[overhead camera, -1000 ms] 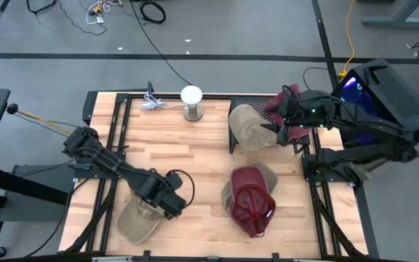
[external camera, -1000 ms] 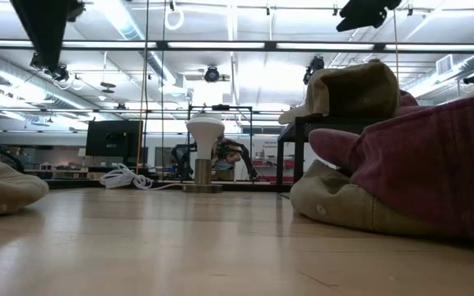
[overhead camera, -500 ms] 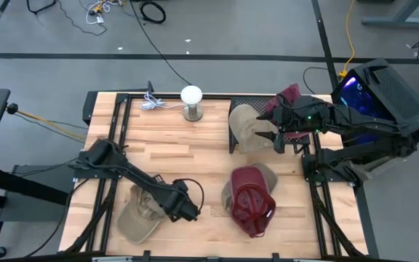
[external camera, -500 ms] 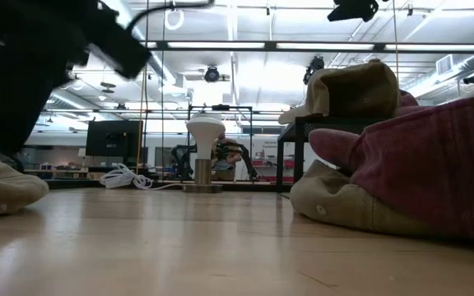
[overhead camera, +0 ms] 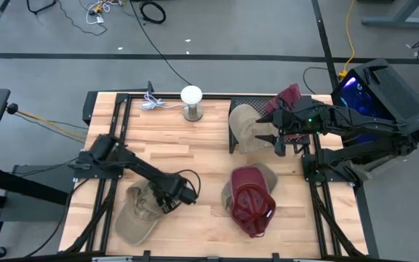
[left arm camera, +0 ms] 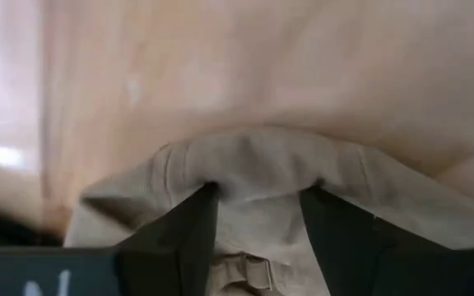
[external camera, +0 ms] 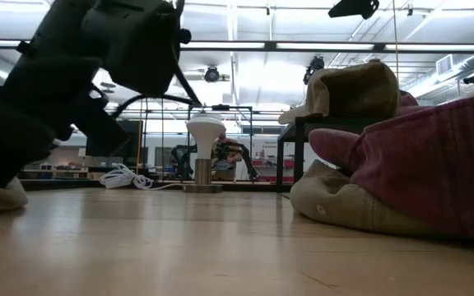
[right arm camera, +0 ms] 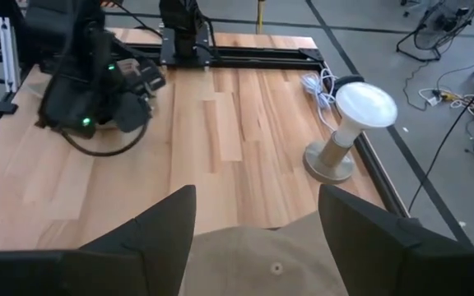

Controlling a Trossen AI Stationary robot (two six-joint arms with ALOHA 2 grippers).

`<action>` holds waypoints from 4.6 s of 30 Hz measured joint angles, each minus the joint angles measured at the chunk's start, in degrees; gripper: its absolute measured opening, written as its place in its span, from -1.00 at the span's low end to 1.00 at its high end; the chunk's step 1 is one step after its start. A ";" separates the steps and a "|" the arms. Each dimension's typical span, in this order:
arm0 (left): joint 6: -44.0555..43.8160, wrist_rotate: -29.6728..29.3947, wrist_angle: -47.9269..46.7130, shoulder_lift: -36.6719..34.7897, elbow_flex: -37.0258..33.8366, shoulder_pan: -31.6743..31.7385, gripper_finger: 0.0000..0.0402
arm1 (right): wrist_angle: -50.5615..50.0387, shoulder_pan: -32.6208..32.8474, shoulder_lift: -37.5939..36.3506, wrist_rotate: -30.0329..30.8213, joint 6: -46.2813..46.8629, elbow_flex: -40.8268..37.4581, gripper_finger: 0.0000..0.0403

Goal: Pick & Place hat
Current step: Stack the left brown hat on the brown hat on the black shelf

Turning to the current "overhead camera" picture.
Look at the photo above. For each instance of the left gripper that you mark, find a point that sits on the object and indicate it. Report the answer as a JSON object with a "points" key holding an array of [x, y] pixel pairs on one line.
{"points": [[175, 189]]}

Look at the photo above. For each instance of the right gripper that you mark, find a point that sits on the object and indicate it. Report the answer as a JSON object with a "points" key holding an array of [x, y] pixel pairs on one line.
{"points": [[302, 122]]}

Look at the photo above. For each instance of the tan baseball cap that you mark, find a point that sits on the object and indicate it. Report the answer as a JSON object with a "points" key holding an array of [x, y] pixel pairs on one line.
{"points": [[267, 174], [136, 218], [247, 127]]}

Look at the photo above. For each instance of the maroon baseball cap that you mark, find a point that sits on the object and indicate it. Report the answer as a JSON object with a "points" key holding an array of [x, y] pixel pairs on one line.
{"points": [[251, 203], [286, 96]]}

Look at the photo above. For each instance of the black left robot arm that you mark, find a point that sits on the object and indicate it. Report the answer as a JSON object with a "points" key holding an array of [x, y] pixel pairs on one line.
{"points": [[133, 163]]}

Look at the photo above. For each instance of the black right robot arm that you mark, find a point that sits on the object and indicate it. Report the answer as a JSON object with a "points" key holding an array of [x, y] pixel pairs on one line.
{"points": [[362, 123]]}

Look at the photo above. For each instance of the white-headed wooden hat stand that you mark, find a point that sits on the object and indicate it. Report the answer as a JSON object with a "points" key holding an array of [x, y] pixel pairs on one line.
{"points": [[191, 96]]}

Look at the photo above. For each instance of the black metal mesh rack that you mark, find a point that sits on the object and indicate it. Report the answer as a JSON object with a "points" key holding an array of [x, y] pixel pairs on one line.
{"points": [[233, 142]]}

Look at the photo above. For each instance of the black computer tower blue light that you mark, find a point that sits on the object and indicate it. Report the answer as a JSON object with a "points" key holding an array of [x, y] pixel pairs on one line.
{"points": [[387, 94]]}

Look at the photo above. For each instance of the grey desk leg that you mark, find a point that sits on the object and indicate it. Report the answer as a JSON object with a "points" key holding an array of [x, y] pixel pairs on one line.
{"points": [[398, 20]]}

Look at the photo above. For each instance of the black aluminium frame rails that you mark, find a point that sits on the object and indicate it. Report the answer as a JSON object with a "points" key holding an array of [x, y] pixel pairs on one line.
{"points": [[324, 214], [116, 116]]}

